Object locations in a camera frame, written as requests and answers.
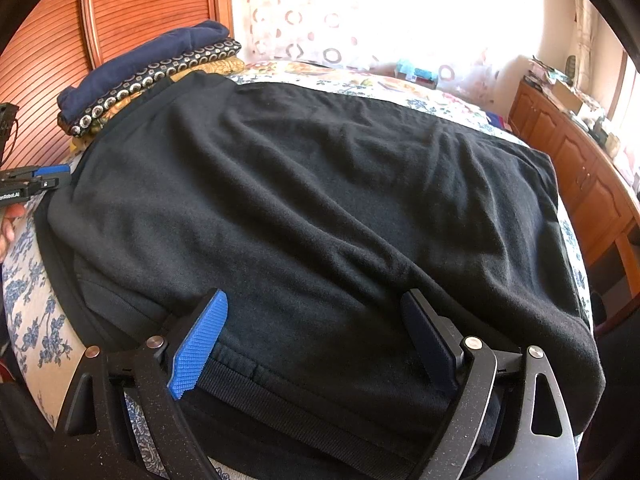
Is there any white window curtain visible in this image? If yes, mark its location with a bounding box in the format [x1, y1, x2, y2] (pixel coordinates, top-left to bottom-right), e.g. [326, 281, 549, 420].
[570, 0, 598, 78]

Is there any sheer circle-patterned curtain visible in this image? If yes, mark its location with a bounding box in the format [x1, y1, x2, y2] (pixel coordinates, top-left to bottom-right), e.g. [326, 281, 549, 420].
[230, 0, 506, 92]

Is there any person's left hand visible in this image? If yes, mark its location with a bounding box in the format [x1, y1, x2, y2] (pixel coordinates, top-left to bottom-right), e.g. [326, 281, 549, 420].
[0, 207, 27, 264]

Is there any wooden cabinet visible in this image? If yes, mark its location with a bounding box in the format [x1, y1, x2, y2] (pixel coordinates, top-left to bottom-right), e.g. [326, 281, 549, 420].
[506, 76, 640, 268]

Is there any blue box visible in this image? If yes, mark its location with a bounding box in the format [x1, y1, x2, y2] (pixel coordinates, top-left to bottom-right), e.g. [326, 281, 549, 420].
[396, 58, 437, 87]

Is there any stack of folded clothes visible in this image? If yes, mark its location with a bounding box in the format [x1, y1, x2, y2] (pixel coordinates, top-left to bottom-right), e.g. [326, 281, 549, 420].
[57, 37, 243, 137]

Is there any cardboard box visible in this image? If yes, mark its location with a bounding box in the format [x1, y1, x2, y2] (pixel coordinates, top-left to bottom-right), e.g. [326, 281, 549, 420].
[542, 79, 585, 115]

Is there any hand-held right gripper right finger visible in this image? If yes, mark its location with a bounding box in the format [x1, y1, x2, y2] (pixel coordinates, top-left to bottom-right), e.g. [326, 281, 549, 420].
[400, 289, 581, 480]

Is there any wooden slatted wardrobe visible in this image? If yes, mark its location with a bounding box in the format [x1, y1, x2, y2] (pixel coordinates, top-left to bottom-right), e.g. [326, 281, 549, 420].
[0, 0, 233, 173]

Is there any pink floral quilt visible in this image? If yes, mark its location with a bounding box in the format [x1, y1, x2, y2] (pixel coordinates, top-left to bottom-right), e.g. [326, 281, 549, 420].
[220, 59, 506, 133]

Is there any black t-shirt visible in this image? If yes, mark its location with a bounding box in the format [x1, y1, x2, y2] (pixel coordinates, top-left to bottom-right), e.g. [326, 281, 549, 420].
[32, 71, 607, 480]

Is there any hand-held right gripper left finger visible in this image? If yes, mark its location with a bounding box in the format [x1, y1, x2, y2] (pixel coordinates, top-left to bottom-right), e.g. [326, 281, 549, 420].
[50, 287, 230, 480]

